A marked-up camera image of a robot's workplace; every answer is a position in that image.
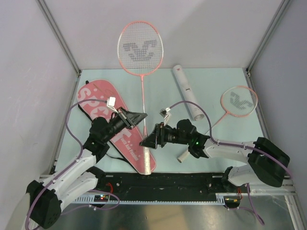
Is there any pink badminton racket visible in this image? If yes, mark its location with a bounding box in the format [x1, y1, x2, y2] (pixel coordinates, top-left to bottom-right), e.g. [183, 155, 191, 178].
[117, 21, 165, 176]
[205, 85, 258, 135]

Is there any right aluminium frame post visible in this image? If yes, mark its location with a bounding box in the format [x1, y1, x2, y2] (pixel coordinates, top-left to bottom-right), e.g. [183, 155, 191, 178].
[246, 0, 293, 74]

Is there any aluminium frame post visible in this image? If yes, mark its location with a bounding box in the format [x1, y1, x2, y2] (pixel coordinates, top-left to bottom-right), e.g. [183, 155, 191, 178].
[36, 0, 81, 76]
[246, 0, 293, 74]

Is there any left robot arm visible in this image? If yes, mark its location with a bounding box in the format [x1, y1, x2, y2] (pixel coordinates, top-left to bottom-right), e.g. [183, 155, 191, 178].
[24, 107, 147, 229]

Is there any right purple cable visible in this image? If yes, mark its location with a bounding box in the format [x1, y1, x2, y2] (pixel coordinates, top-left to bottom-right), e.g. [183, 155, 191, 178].
[169, 101, 293, 226]

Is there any translucent shuttlecock tube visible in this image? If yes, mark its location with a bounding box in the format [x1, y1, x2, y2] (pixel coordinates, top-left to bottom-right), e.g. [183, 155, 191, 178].
[172, 65, 204, 121]

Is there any pink racket cover bag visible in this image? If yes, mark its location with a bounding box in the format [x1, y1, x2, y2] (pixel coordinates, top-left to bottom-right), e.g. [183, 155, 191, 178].
[77, 80, 156, 175]

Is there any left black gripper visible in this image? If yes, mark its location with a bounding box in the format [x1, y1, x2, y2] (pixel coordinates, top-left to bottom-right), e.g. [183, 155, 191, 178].
[103, 106, 147, 143]

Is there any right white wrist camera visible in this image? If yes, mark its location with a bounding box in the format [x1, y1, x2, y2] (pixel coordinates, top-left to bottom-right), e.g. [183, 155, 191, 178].
[159, 107, 171, 126]

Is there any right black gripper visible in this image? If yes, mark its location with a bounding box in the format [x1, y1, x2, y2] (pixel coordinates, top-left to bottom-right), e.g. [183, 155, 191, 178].
[139, 122, 190, 150]

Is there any left aluminium frame post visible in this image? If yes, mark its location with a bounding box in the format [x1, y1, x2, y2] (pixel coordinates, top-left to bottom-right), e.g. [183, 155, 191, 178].
[36, 0, 81, 76]

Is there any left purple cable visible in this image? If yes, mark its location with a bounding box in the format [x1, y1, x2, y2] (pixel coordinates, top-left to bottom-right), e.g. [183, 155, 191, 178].
[24, 100, 120, 230]

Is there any purple cable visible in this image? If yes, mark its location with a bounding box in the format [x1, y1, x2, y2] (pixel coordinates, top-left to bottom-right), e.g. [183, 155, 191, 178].
[169, 101, 293, 226]
[24, 100, 120, 230]

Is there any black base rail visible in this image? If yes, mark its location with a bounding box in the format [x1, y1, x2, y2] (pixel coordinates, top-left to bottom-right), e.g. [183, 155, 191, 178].
[95, 172, 238, 198]

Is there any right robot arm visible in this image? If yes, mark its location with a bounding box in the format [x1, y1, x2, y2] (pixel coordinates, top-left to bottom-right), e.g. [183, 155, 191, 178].
[140, 119, 290, 192]

